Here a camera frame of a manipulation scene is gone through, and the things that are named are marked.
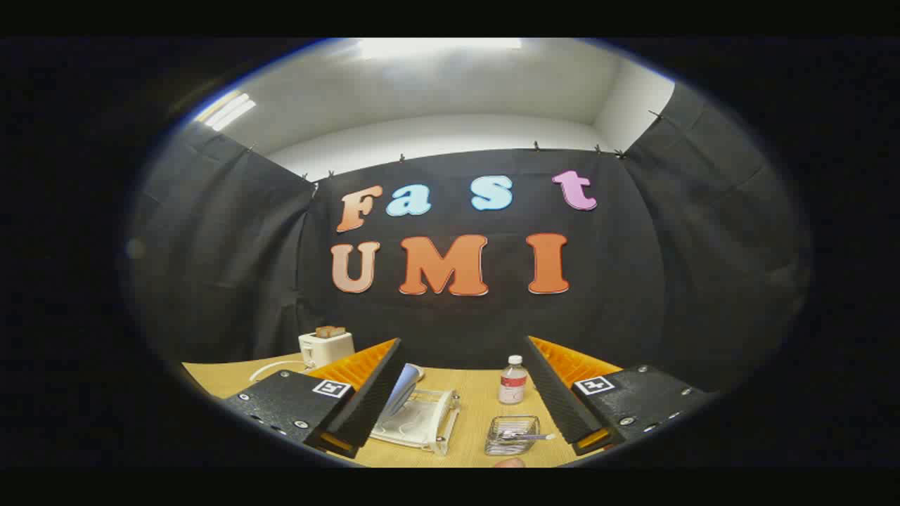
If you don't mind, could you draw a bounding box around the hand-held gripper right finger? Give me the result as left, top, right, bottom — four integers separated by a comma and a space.
524, 335, 718, 456

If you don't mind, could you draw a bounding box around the black backdrop cloth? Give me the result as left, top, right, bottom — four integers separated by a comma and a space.
127, 81, 813, 394

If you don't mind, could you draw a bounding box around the white toaster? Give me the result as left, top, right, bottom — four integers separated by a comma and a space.
299, 330, 356, 368

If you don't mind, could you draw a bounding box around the clear bottle with red label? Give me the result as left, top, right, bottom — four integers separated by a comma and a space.
499, 355, 528, 406

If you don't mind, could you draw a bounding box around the ceiling light panel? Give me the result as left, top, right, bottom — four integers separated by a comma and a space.
193, 91, 257, 132

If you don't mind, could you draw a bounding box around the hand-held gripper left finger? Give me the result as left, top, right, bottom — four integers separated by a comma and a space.
221, 337, 409, 459

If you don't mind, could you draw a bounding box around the metal wire basket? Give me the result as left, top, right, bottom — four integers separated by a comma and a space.
484, 415, 541, 456

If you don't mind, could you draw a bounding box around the blue plate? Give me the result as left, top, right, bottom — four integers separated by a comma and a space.
383, 363, 425, 422

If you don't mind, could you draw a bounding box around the white power cable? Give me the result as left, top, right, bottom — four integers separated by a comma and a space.
250, 360, 310, 382

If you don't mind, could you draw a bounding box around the white wire dish rack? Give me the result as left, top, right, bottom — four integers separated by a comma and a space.
369, 365, 463, 456

